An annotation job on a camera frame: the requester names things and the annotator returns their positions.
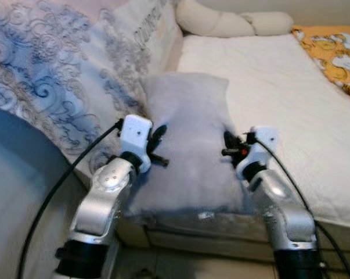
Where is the beige bolster pillow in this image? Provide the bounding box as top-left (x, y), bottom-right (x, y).
top-left (175, 0), bottom-right (295, 39)

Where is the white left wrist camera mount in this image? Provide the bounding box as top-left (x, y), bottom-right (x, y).
top-left (119, 115), bottom-right (154, 173)

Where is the yellow cartoon print blanket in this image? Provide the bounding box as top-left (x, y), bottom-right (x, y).
top-left (291, 24), bottom-right (350, 102)

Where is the white quilted mattress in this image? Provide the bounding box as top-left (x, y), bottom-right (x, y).
top-left (163, 32), bottom-right (350, 230)

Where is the beige bed base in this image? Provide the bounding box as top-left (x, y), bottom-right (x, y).
top-left (114, 209), bottom-right (350, 271)

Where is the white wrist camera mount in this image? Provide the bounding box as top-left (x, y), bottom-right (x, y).
top-left (119, 115), bottom-right (154, 173)
top-left (239, 126), bottom-right (279, 175)

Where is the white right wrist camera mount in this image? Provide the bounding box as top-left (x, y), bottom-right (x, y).
top-left (239, 126), bottom-right (279, 175)

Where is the grey pillow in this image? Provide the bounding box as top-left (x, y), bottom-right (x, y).
top-left (125, 73), bottom-right (248, 217)

